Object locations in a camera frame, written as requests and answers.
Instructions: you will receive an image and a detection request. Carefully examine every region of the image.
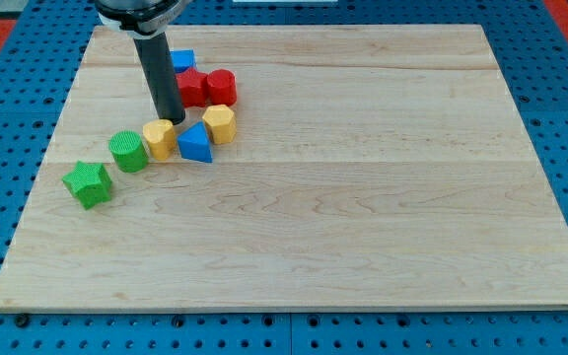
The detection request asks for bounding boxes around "yellow hexagon block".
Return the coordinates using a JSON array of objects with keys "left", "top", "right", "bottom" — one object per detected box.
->
[{"left": 202, "top": 105, "right": 237, "bottom": 145}]

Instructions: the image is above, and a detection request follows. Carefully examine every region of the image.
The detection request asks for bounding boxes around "blue cube block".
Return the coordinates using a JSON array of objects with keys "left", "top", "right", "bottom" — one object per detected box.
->
[{"left": 170, "top": 49, "right": 196, "bottom": 74}]

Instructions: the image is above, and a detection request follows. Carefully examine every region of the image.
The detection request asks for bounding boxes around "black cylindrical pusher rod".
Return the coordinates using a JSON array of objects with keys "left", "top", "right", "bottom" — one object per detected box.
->
[{"left": 134, "top": 33, "right": 185, "bottom": 125}]

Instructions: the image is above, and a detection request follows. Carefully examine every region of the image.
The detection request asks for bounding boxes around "blue triangle block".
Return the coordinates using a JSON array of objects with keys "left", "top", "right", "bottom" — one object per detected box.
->
[{"left": 177, "top": 122, "right": 213, "bottom": 163}]

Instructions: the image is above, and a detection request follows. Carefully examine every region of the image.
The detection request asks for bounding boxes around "red star block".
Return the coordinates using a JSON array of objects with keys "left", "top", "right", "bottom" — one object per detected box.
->
[{"left": 176, "top": 67, "right": 209, "bottom": 107}]

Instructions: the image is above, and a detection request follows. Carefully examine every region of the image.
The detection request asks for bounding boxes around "green star block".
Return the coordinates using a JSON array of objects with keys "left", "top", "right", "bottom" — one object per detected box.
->
[{"left": 61, "top": 161, "right": 112, "bottom": 210}]

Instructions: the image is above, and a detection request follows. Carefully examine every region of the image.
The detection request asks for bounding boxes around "red cylinder block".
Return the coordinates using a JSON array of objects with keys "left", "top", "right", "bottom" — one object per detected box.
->
[{"left": 206, "top": 69, "right": 238, "bottom": 106}]

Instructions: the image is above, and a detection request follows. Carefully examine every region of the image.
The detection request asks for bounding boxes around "light wooden board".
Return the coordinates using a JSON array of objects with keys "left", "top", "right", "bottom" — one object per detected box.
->
[{"left": 0, "top": 25, "right": 568, "bottom": 314}]

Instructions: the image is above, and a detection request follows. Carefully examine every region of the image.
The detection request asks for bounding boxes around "yellow heart block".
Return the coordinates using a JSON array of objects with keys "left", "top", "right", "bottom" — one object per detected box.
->
[{"left": 142, "top": 119, "right": 178, "bottom": 161}]

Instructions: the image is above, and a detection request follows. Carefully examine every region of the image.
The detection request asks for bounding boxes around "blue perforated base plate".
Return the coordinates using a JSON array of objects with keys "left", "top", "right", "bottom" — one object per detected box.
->
[{"left": 0, "top": 1, "right": 568, "bottom": 354}]

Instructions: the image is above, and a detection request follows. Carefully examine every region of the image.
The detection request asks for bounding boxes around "green cylinder block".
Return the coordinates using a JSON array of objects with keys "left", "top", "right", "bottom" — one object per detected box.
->
[{"left": 108, "top": 130, "right": 148, "bottom": 173}]

